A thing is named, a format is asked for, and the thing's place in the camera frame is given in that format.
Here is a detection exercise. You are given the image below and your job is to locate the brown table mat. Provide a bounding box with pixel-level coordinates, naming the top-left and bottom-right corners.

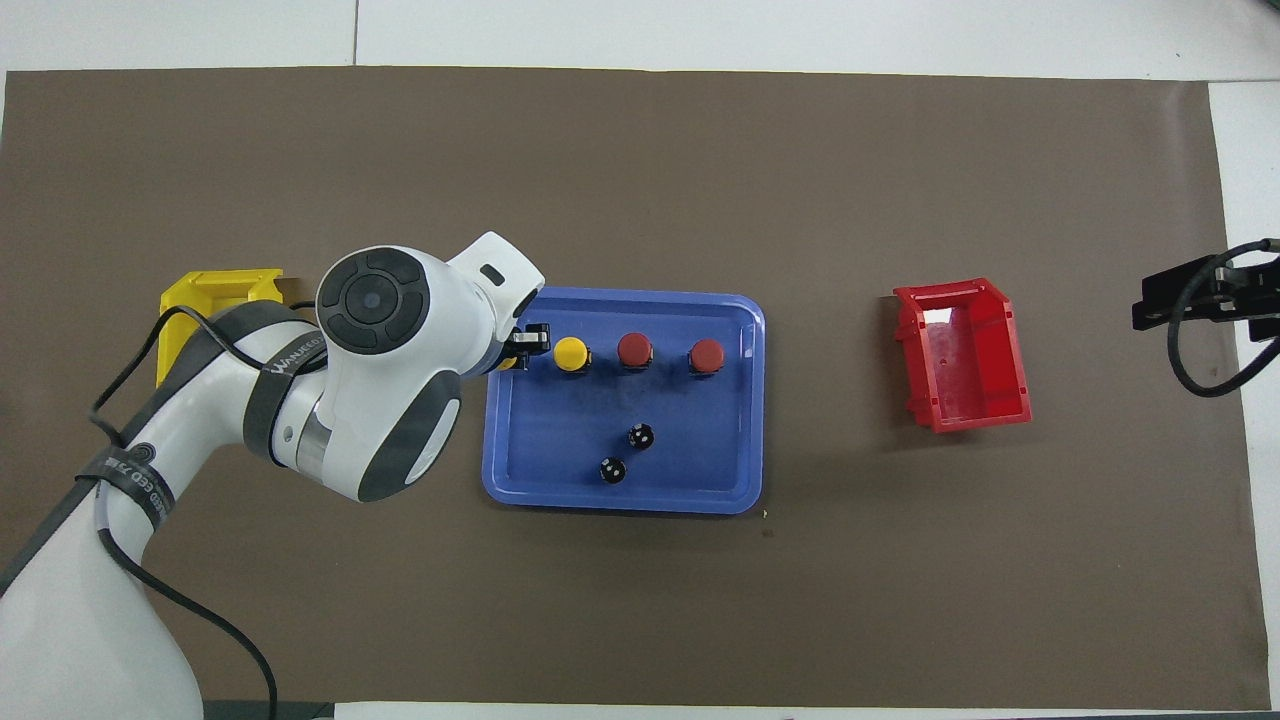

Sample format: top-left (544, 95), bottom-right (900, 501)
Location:
top-left (0, 68), bottom-right (1246, 709)

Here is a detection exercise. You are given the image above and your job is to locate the red plastic bin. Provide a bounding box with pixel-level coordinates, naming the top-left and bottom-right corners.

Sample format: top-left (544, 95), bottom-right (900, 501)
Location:
top-left (893, 277), bottom-right (1033, 434)

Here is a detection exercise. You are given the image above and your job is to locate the blue plastic tray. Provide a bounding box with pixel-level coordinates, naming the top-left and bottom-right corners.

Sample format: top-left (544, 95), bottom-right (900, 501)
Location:
top-left (482, 287), bottom-right (767, 516)

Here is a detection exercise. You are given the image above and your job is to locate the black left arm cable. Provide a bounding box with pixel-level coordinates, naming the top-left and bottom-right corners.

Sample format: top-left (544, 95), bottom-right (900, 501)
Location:
top-left (88, 300), bottom-right (333, 720)

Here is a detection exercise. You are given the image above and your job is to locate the yellow plastic bin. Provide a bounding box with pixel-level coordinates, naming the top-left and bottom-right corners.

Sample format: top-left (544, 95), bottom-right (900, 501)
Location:
top-left (158, 268), bottom-right (287, 391)

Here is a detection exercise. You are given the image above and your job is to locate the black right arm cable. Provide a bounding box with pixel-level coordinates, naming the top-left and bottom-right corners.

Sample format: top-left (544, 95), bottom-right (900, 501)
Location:
top-left (1165, 238), bottom-right (1280, 399)

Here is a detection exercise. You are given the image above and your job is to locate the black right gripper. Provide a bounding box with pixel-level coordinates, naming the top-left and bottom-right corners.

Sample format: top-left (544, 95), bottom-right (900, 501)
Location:
top-left (1131, 250), bottom-right (1280, 343)

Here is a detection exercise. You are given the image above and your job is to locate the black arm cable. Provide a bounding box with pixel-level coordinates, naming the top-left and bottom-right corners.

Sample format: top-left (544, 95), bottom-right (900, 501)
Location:
top-left (88, 300), bottom-right (333, 720)
top-left (1165, 238), bottom-right (1280, 399)

